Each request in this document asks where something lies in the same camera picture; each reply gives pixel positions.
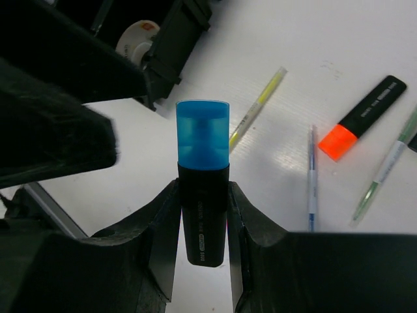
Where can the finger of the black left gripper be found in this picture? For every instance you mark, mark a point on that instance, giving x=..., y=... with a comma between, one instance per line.
x=46, y=133
x=39, y=40

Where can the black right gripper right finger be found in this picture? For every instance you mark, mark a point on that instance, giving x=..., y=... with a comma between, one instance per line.
x=274, y=270

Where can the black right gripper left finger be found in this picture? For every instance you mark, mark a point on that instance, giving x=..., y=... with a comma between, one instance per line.
x=126, y=267

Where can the large brown tape roll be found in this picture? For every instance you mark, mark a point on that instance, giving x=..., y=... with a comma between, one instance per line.
x=137, y=40

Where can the blue cap black highlighter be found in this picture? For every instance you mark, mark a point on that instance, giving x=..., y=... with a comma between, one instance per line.
x=203, y=166

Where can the pink cap black highlighter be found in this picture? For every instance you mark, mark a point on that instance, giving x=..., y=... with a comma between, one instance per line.
x=412, y=145

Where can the blue thin pen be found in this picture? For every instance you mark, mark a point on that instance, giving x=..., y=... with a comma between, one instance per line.
x=312, y=178

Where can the orange cap black highlighter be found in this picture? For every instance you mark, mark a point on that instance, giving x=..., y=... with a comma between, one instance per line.
x=356, y=123

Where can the black four-compartment organizer tray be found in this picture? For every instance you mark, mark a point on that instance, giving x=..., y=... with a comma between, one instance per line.
x=179, y=24

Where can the green thin pen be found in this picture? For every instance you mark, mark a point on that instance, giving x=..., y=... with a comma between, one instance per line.
x=385, y=167

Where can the yellow thin pen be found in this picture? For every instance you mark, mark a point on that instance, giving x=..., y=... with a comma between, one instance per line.
x=256, y=108

